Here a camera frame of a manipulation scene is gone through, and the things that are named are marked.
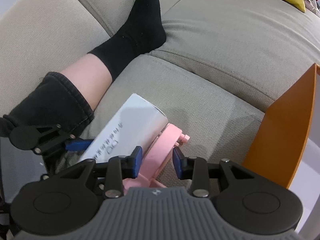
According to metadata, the pink phone holder stand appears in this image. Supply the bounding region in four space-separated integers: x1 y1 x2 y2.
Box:
123 124 190 193

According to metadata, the white rectangular box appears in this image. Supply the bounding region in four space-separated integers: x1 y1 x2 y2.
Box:
79 94 168 163

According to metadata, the person left leg black sock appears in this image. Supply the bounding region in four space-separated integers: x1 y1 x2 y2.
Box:
1 0 167 137

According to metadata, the orange cardboard box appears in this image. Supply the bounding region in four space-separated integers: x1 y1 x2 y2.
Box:
242 63 319 188

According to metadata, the beige fabric sofa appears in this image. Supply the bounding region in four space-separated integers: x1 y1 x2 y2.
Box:
1 0 319 163

